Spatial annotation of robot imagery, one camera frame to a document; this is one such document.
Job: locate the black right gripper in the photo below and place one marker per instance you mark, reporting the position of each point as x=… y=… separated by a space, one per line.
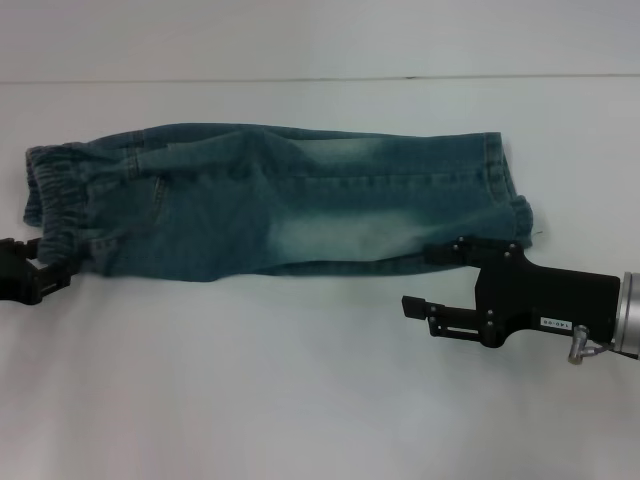
x=550 y=295

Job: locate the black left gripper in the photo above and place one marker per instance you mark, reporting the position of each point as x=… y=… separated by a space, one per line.
x=12 y=272

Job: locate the blue denim shorts with embroidery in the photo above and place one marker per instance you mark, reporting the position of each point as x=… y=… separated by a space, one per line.
x=280 y=200

